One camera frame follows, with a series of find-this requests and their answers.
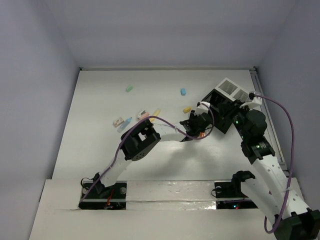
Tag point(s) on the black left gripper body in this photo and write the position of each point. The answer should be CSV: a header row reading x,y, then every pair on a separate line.
x,y
194,122

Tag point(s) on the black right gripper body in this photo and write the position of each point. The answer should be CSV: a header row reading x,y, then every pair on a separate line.
x,y
236,113

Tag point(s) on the blue highlighter pen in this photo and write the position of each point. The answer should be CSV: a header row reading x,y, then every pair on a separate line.
x,y
124,125

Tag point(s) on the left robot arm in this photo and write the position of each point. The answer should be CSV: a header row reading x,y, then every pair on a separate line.
x,y
139,140

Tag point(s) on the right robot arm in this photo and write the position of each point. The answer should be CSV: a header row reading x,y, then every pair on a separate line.
x,y
268,187

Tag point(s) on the black organizer container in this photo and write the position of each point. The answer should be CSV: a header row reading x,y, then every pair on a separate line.
x,y
214,97

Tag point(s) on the yellow highlighter cap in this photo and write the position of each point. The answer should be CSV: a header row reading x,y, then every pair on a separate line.
x,y
187,109

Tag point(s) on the white organizer container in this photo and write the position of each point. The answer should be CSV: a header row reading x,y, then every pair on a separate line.
x,y
232,91

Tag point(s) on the blue highlighter cap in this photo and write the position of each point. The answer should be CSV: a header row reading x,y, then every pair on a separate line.
x,y
183,91

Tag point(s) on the yellow highlighter pen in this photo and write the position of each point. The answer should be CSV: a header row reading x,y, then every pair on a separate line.
x,y
156,112

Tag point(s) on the green highlighter cap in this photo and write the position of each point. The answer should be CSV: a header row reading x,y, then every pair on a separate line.
x,y
129,88

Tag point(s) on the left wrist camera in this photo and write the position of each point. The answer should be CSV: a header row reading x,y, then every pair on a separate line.
x,y
202,107

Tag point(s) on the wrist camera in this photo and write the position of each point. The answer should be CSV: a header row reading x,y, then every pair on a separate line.
x,y
254,99
202,107

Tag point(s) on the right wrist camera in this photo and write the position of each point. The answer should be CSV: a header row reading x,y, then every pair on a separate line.
x,y
254,99

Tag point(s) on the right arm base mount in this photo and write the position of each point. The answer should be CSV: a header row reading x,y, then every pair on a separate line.
x,y
228,194

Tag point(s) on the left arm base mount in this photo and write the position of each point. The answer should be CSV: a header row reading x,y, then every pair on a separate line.
x,y
110,198

